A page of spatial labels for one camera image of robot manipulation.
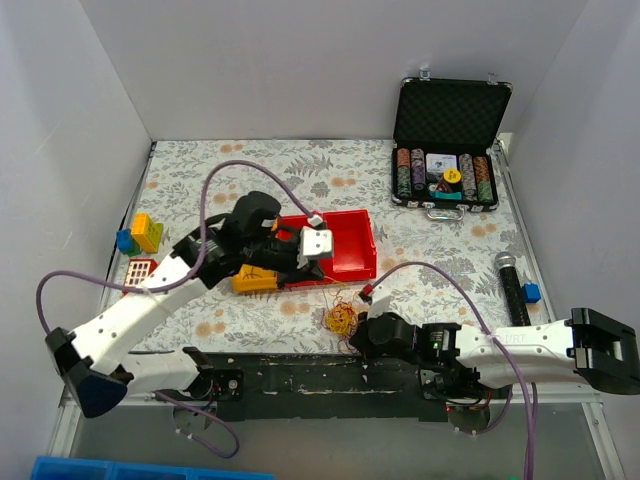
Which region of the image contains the aluminium frame rail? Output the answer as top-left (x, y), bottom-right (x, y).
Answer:
top-left (47, 393), bottom-right (84, 457)

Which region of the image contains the black microphone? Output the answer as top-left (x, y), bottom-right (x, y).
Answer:
top-left (494, 251), bottom-right (531, 327)

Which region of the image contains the yellow green toy block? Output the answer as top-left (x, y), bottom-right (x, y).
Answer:
top-left (131, 213), bottom-right (164, 254)

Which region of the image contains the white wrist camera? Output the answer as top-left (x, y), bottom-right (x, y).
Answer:
top-left (367, 294), bottom-right (393, 320)
top-left (298, 226), bottom-right (334, 268)

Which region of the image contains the yellow plastic bin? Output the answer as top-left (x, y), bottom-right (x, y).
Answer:
top-left (231, 265), bottom-right (280, 294)

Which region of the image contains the black poker chip case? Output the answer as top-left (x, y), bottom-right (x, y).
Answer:
top-left (391, 77), bottom-right (512, 221)

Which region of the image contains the red double plastic bin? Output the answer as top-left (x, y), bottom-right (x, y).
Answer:
top-left (268, 210), bottom-right (377, 289)

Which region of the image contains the small blue toy block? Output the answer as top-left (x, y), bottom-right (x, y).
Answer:
top-left (522, 283), bottom-right (542, 304)

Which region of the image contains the colourful wire ball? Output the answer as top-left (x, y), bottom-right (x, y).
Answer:
top-left (321, 280), bottom-right (360, 353)

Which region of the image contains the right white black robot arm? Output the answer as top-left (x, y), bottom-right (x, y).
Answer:
top-left (349, 308), bottom-right (639, 399)

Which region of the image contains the white card deck box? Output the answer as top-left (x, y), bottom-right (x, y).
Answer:
top-left (425, 153), bottom-right (458, 174)

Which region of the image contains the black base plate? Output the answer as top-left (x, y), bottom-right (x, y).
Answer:
top-left (199, 351), bottom-right (516, 422)

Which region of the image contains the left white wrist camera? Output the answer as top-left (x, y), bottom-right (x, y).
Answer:
top-left (298, 226), bottom-right (334, 268)

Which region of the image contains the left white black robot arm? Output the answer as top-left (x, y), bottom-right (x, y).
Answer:
top-left (45, 191), bottom-right (334, 418)

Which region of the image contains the blue plastic tray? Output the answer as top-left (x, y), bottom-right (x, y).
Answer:
top-left (30, 456), bottom-right (275, 480)

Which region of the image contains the blue green toy block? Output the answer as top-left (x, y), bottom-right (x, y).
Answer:
top-left (116, 229), bottom-right (141, 257)

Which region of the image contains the red white toy block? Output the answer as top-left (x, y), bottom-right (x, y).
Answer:
top-left (123, 258), bottom-right (158, 288)

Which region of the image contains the yellow round dealer button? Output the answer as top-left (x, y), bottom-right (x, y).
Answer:
top-left (443, 168), bottom-right (462, 184)

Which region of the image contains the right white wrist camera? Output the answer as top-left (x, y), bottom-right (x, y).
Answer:
top-left (367, 294), bottom-right (393, 320)

